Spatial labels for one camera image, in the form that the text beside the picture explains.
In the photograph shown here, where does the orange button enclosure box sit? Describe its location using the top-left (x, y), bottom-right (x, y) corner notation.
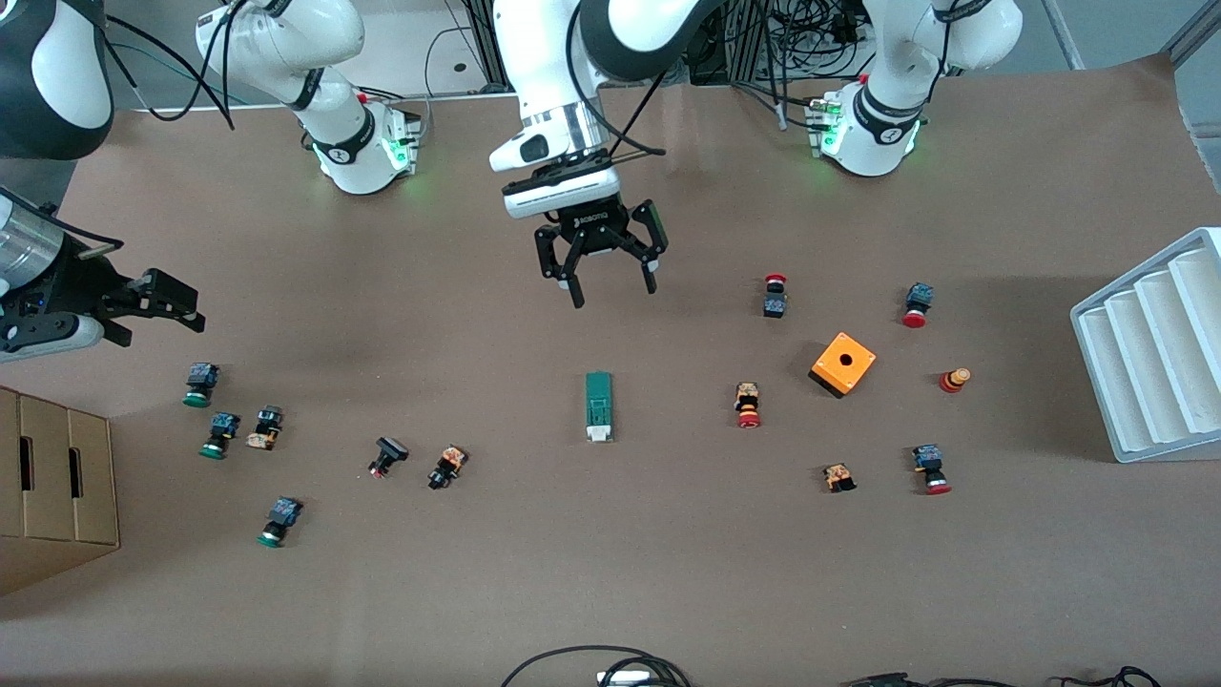
top-left (809, 331), bottom-right (878, 400)

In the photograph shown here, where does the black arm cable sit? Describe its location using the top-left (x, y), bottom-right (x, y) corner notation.
top-left (568, 0), bottom-right (669, 158)
top-left (0, 0), bottom-right (237, 254)

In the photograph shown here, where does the black looped cable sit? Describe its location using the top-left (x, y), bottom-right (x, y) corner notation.
top-left (501, 646), bottom-right (693, 687)

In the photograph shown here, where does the green load switch white lever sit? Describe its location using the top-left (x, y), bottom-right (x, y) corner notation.
top-left (584, 370), bottom-right (616, 445)

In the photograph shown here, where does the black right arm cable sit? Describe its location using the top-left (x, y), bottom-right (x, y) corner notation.
top-left (0, 0), bottom-right (237, 254)

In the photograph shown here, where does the black pushbutton orange block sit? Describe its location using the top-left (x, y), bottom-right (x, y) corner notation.
top-left (427, 445), bottom-right (469, 491)
top-left (245, 406), bottom-right (285, 451)

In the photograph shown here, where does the black square head pushbutton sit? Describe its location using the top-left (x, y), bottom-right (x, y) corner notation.
top-left (368, 436), bottom-right (410, 479)

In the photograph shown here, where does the grey aluminium frame bar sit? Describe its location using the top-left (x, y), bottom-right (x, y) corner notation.
top-left (1162, 0), bottom-right (1221, 68)

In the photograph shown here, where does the white ribbed plastic tray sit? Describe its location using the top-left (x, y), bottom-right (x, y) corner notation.
top-left (1070, 227), bottom-right (1221, 465)

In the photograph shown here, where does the black cable with connector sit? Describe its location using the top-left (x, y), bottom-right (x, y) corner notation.
top-left (844, 673), bottom-right (1022, 687)

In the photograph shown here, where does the brown cardboard box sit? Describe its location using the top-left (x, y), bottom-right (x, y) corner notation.
top-left (0, 386), bottom-right (120, 597)

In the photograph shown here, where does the black cable tangle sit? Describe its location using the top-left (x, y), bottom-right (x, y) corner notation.
top-left (768, 0), bottom-right (864, 82)

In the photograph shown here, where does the aluminium profile rack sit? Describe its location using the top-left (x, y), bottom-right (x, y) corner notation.
top-left (467, 0), bottom-right (776, 89)

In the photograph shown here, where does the thin black tangled cable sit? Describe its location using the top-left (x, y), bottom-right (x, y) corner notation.
top-left (1059, 666), bottom-right (1165, 687)

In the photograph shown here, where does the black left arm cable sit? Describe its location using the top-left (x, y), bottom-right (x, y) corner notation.
top-left (568, 0), bottom-right (669, 158)

